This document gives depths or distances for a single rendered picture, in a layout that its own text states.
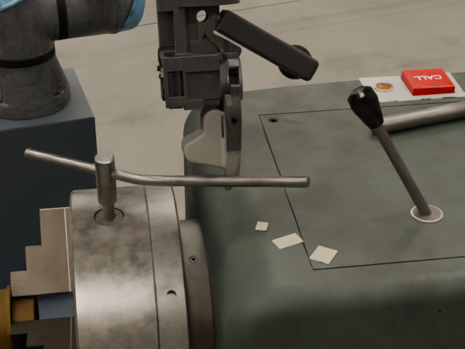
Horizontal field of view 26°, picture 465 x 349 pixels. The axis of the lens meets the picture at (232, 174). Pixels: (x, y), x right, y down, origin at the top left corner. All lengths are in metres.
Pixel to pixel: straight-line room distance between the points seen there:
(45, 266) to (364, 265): 0.41
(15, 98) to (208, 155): 0.67
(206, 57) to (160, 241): 0.23
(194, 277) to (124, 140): 2.69
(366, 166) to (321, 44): 3.42
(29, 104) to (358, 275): 0.79
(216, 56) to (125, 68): 3.39
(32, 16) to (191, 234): 0.56
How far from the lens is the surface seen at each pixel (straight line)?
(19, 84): 1.67
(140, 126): 3.94
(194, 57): 1.03
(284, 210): 1.14
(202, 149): 1.06
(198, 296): 1.17
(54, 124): 1.67
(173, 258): 1.14
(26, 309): 1.26
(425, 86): 1.41
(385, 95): 1.40
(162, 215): 1.17
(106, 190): 1.14
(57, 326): 1.23
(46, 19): 1.64
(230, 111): 1.03
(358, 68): 4.42
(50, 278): 1.26
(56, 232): 1.27
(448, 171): 1.24
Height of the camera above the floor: 1.88
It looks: 31 degrees down
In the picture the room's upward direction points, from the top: straight up
